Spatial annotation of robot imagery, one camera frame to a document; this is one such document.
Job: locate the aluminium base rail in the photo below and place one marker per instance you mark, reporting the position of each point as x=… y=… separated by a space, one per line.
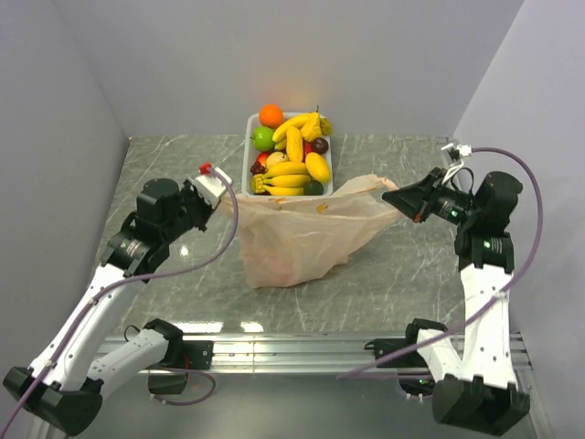
x=310 y=353

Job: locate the fake orange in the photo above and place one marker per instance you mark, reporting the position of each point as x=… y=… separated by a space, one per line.
x=271 y=116

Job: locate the fake small banana bunch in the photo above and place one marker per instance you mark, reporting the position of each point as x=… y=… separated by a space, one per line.
x=285 y=179

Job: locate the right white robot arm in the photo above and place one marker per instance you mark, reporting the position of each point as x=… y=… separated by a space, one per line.
x=475 y=388

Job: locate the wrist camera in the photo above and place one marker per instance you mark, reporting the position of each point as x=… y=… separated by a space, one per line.
x=457 y=153
x=211 y=184

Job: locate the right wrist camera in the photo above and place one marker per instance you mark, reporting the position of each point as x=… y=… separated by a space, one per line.
x=457 y=153

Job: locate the fake dark green avocado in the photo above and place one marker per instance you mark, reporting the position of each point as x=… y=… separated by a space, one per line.
x=313 y=188

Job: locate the fake dark cherries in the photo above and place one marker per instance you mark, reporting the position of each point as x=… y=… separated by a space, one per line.
x=259 y=164

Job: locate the fake yellow mango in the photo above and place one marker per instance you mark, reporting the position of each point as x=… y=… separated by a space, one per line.
x=318 y=168

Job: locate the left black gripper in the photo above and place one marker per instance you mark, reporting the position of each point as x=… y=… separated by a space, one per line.
x=190 y=189

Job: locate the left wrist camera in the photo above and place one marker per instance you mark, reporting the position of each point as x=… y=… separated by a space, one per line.
x=211 y=184

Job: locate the fake yellow corn cob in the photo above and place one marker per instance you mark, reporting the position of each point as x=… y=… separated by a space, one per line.
x=294 y=145

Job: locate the fake dark plum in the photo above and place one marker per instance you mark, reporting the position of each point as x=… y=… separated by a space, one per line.
x=320 y=146

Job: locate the translucent orange plastic bag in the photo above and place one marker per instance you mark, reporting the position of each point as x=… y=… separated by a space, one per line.
x=288 y=241

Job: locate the fake green apple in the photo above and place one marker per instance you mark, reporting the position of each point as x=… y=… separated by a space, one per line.
x=262 y=138

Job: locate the fake yellow pear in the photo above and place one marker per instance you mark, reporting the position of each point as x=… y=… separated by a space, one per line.
x=316 y=126

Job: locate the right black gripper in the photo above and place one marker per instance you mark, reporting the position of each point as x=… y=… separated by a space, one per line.
x=414 y=198

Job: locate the white plastic fruit tray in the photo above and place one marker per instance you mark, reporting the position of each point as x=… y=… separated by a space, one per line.
x=250 y=154

